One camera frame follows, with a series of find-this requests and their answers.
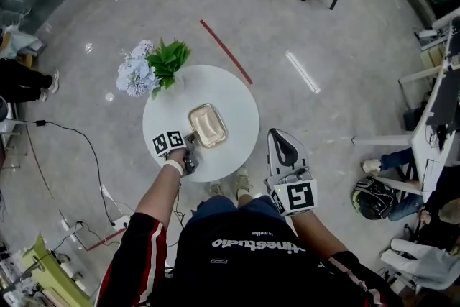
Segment short red floor tape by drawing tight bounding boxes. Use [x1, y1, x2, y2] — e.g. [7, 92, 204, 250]
[87, 227, 127, 252]

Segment clear rectangular container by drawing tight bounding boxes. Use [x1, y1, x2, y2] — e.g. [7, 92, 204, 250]
[188, 103, 229, 150]

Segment blue denim shorts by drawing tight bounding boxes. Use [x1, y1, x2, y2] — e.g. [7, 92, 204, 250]
[192, 194, 287, 224]

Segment black cable with adaptor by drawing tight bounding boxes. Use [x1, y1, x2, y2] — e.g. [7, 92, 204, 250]
[0, 117, 125, 252]

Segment person's left forearm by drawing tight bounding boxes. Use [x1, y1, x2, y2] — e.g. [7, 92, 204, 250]
[134, 168, 183, 228]

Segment black helmet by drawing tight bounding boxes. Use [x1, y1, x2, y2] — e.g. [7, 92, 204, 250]
[350, 175, 397, 221]

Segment red floor tape strip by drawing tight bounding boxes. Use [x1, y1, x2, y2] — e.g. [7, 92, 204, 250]
[199, 19, 254, 86]

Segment person's right forearm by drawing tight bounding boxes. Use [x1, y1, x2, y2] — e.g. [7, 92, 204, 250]
[289, 211, 349, 258]

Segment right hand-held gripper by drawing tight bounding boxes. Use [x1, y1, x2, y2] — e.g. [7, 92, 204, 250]
[264, 128, 319, 218]

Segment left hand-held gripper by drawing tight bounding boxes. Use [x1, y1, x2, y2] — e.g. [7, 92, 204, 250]
[152, 130, 201, 175]

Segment black printed shirt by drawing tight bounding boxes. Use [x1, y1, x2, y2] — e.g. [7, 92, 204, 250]
[96, 201, 398, 307]

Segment white floor tape strip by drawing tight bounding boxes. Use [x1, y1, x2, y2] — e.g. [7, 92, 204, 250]
[285, 50, 321, 95]

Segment green leaf plant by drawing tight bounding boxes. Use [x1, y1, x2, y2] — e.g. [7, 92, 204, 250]
[144, 38, 192, 101]

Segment white round table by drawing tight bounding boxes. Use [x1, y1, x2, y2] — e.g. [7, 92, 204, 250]
[142, 64, 260, 183]

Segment green cart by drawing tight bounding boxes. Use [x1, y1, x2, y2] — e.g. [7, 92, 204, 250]
[20, 232, 93, 307]

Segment pale blue flower bunch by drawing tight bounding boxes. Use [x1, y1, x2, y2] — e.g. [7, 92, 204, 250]
[115, 40, 161, 98]

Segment white wristband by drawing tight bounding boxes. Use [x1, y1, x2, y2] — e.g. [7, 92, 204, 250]
[162, 160, 185, 177]

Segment white desk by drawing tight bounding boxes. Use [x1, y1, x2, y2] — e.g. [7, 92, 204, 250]
[351, 16, 460, 205]

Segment person's right beige shoe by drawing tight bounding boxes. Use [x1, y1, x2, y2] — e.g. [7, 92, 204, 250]
[234, 168, 251, 198]

